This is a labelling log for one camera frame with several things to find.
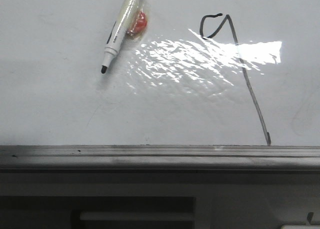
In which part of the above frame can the red disc taped to marker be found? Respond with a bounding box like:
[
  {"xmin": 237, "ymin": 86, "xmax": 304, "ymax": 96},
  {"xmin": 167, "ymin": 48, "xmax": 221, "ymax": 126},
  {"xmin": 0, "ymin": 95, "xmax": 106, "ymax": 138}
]
[{"xmin": 127, "ymin": 10, "xmax": 148, "ymax": 37}]

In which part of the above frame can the white whiteboard marker pen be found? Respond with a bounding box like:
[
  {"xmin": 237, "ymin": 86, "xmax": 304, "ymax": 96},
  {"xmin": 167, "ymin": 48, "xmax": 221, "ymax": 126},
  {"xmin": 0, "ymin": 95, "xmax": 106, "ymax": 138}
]
[{"xmin": 101, "ymin": 0, "xmax": 147, "ymax": 74}]

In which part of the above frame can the grey base unit with slots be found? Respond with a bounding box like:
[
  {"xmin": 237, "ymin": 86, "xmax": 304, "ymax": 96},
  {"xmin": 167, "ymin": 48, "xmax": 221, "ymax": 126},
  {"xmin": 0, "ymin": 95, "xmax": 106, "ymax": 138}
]
[{"xmin": 0, "ymin": 171, "xmax": 320, "ymax": 229}]

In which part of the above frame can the white whiteboard with aluminium frame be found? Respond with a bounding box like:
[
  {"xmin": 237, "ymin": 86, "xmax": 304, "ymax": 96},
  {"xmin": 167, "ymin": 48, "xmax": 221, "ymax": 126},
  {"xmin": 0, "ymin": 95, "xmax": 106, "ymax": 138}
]
[{"xmin": 0, "ymin": 0, "xmax": 320, "ymax": 171}]

